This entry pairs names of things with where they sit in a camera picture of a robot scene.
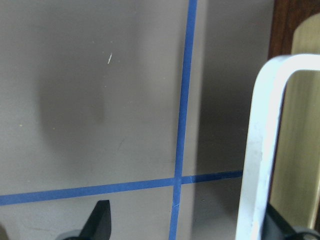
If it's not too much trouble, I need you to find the wooden drawer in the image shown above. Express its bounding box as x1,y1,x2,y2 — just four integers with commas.
269,13,320,230

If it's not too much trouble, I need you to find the dark wooden drawer cabinet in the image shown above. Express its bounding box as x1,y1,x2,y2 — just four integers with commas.
268,0,320,59

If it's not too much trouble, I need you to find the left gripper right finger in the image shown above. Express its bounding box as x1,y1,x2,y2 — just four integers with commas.
262,203,320,240

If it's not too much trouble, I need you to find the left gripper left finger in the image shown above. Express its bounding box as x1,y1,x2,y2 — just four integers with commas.
57,200,111,240

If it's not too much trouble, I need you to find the silver drawer handle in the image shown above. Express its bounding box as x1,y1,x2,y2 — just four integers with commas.
235,54,320,240

